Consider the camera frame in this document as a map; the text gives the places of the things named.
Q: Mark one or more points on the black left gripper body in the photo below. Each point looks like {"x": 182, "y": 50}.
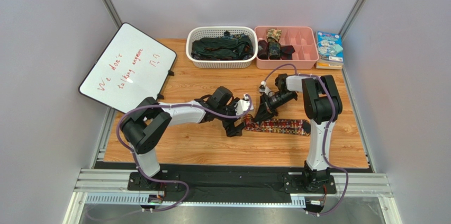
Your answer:
{"x": 232, "y": 121}

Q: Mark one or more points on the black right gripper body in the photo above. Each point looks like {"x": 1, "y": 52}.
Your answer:
{"x": 268, "y": 105}

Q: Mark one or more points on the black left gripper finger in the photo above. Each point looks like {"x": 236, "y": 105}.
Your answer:
{"x": 239, "y": 128}
{"x": 232, "y": 132}

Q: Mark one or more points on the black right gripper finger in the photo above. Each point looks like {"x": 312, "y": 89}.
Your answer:
{"x": 262, "y": 103}
{"x": 264, "y": 114}

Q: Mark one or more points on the multicoloured checked patterned tie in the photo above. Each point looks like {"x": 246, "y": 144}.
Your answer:
{"x": 298, "y": 127}

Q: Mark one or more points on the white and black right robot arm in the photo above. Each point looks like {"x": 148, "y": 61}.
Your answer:
{"x": 322, "y": 105}

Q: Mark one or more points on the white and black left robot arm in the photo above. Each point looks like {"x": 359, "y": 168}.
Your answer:
{"x": 141, "y": 129}

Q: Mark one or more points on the dark green ties pile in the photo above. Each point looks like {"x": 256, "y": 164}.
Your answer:
{"x": 228, "y": 47}

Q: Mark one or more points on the rolled dark red tie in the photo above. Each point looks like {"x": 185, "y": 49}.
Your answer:
{"x": 287, "y": 52}

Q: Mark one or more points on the rolled dark green tie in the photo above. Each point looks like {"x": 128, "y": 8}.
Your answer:
{"x": 274, "y": 51}

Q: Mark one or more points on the yellow book under box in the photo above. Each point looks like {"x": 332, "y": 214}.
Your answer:
{"x": 321, "y": 65}

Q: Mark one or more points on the rolled dark maroon tie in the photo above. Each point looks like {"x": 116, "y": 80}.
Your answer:
{"x": 262, "y": 50}

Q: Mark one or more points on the pink divided organiser tray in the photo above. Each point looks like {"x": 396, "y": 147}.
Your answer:
{"x": 301, "y": 38}

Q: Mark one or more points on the rolled floral beige tie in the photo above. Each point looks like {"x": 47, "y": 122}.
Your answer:
{"x": 273, "y": 35}

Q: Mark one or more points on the blue packaged box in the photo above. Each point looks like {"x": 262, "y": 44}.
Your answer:
{"x": 329, "y": 47}

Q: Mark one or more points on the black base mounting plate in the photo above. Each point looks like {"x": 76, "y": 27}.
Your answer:
{"x": 215, "y": 183}

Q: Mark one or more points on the white perforated plastic basket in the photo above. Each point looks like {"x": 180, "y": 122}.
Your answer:
{"x": 218, "y": 31}

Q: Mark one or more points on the whiteboard with red writing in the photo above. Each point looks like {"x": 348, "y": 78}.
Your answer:
{"x": 132, "y": 67}

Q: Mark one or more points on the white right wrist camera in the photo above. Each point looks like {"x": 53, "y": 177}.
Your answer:
{"x": 264, "y": 89}

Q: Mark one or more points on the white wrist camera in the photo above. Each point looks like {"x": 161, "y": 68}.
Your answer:
{"x": 244, "y": 105}
{"x": 264, "y": 89}

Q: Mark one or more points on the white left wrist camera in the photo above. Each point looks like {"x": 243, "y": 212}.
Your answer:
{"x": 244, "y": 105}

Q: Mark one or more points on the aluminium frame rail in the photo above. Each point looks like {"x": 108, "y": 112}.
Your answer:
{"x": 101, "y": 186}

